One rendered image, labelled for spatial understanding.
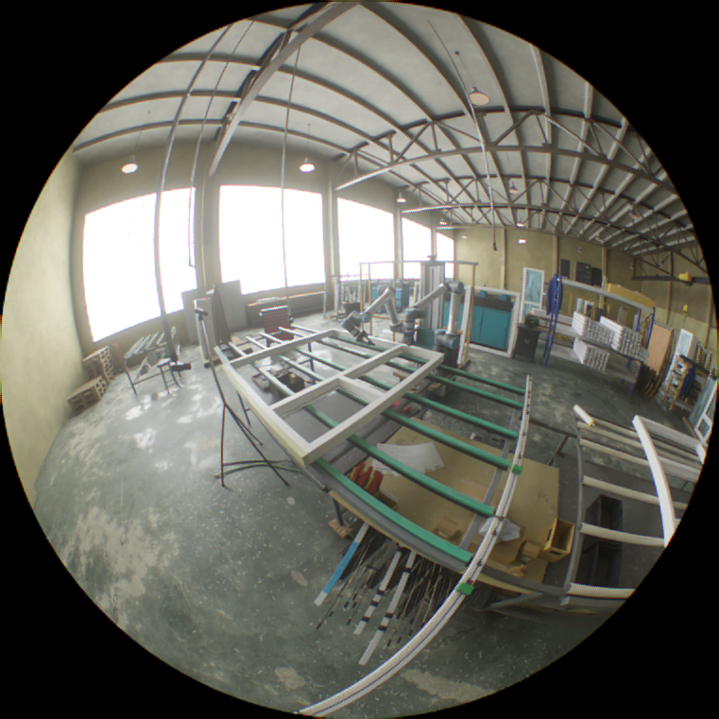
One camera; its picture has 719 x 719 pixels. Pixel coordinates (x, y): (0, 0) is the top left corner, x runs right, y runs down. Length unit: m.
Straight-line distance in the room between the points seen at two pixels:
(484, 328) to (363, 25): 8.51
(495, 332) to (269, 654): 5.99
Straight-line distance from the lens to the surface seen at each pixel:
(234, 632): 1.85
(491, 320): 5.35
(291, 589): 1.69
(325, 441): 0.97
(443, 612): 0.77
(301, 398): 1.33
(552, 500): 1.43
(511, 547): 1.07
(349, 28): 7.38
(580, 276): 5.33
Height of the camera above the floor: 1.61
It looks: 23 degrees down
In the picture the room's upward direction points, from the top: 2 degrees counter-clockwise
